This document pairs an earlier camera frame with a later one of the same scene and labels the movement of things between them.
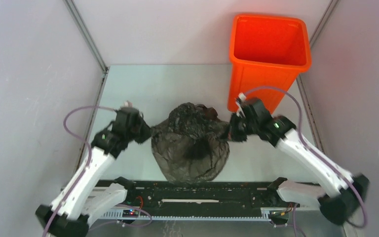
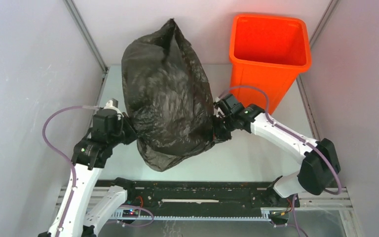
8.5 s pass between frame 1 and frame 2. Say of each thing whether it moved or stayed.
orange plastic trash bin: stayed
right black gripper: moved
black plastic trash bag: moved
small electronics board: stayed
